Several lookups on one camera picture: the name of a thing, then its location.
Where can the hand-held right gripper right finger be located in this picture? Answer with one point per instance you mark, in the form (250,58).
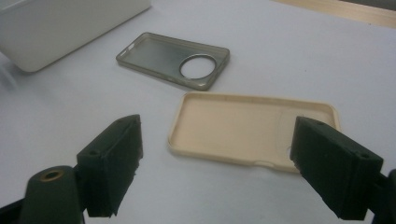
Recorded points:
(336,168)

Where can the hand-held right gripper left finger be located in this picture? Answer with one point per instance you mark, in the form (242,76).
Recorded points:
(109,165)

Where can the grey translucent phone case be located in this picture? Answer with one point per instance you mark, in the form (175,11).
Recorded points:
(149,54)

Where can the beige phone case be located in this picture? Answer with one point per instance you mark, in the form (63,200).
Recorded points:
(224,127)

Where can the white plastic storage box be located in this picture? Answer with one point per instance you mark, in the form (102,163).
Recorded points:
(62,28)

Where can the white table sheet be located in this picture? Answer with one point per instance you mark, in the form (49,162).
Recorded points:
(62,102)

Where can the wooden table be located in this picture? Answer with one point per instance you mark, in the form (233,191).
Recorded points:
(358,14)

